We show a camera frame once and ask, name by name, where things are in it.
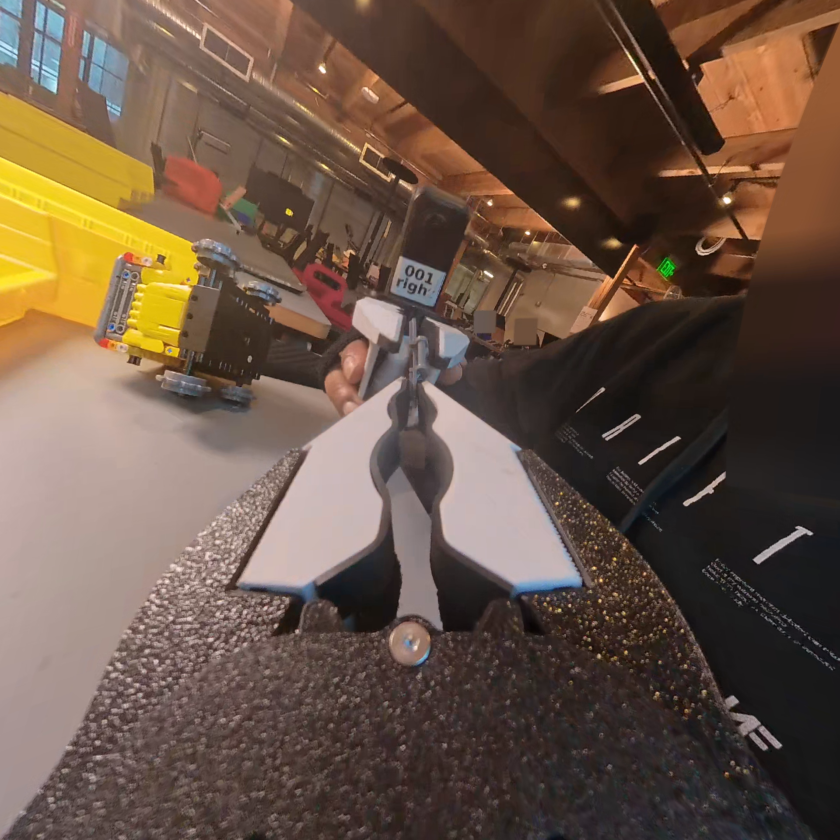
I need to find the yellow plastic bin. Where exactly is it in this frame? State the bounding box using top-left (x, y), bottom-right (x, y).
top-left (0, 156), bottom-right (201, 329)
top-left (0, 92), bottom-right (155, 207)

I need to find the grey table with wood edge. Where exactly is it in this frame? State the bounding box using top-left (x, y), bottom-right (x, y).
top-left (230, 259), bottom-right (333, 341)

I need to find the red beanbag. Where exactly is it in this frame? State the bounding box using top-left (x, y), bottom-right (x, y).
top-left (163, 154), bottom-right (224, 214)

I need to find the black stand with disc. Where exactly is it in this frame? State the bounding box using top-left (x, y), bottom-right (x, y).
top-left (381, 156), bottom-right (421, 263)

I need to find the paned window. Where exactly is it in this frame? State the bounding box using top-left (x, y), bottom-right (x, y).
top-left (79, 29), bottom-right (129, 119)
top-left (29, 0), bottom-right (67, 93)
top-left (0, 0), bottom-right (22, 67)

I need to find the black yellow toy brick vehicle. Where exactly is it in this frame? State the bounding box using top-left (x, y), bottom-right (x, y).
top-left (94, 238), bottom-right (284, 404)

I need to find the red plastic object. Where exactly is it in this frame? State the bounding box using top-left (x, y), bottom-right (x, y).
top-left (294, 262), bottom-right (355, 331)

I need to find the wooden post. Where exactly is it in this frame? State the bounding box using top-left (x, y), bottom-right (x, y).
top-left (584, 244), bottom-right (641, 322)

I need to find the person's right hand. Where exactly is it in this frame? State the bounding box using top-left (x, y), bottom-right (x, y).
top-left (266, 333), bottom-right (368, 417)

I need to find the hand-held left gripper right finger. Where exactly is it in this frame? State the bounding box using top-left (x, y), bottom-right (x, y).
top-left (417, 381), bottom-right (586, 632)

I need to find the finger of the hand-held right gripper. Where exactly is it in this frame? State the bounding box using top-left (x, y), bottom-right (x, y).
top-left (420, 318), bottom-right (471, 383)
top-left (352, 298), bottom-right (403, 399)

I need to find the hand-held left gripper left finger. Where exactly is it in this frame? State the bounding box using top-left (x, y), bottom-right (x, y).
top-left (233, 381), bottom-right (409, 632)

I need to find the light grey desk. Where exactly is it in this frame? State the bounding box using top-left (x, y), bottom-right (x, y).
top-left (0, 308), bottom-right (526, 821)

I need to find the person's right forearm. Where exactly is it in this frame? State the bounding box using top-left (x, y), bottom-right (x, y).
top-left (453, 294), bottom-right (749, 454)

